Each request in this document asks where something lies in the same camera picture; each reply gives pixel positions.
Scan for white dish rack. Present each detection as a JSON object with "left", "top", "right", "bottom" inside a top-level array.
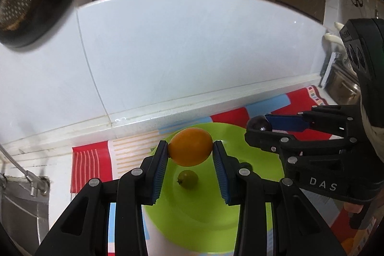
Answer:
[{"left": 318, "top": 52, "right": 341, "bottom": 88}]

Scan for black scissors on wall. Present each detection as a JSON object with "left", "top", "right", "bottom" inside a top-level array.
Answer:
[{"left": 351, "top": 0, "right": 364, "bottom": 8}]

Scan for green tomato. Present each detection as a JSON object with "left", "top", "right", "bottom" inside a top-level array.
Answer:
[{"left": 177, "top": 170, "right": 198, "bottom": 190}]

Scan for slim gooseneck faucet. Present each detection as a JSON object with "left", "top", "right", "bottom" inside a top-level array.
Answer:
[{"left": 0, "top": 145, "right": 49, "bottom": 197}]

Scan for stainless steel sink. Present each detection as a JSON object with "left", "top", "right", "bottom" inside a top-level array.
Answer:
[{"left": 1, "top": 177, "right": 49, "bottom": 255}]

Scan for colourful patterned table mat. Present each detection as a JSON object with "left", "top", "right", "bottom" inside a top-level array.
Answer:
[{"left": 70, "top": 86, "right": 383, "bottom": 255}]

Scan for cream pan handle upper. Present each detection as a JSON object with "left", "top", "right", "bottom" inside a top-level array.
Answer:
[{"left": 334, "top": 21, "right": 344, "bottom": 31}]

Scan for cream pan handle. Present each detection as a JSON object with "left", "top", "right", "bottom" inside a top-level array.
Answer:
[
  {"left": 323, "top": 33, "right": 345, "bottom": 49},
  {"left": 334, "top": 21, "right": 344, "bottom": 31}
]

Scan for steel stock pot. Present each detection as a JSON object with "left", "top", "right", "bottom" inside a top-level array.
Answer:
[{"left": 325, "top": 63, "right": 360, "bottom": 105}]

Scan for small orange tomato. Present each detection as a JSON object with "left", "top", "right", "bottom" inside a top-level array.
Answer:
[{"left": 168, "top": 127, "right": 213, "bottom": 167}]

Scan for person's hand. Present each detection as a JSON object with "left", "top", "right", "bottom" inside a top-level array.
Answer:
[{"left": 344, "top": 202, "right": 366, "bottom": 229}]

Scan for green plate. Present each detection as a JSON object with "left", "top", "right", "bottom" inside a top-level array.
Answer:
[{"left": 143, "top": 123, "right": 283, "bottom": 255}]

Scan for cream pan handle lower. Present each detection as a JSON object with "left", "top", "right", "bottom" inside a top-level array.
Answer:
[{"left": 323, "top": 33, "right": 345, "bottom": 49}]

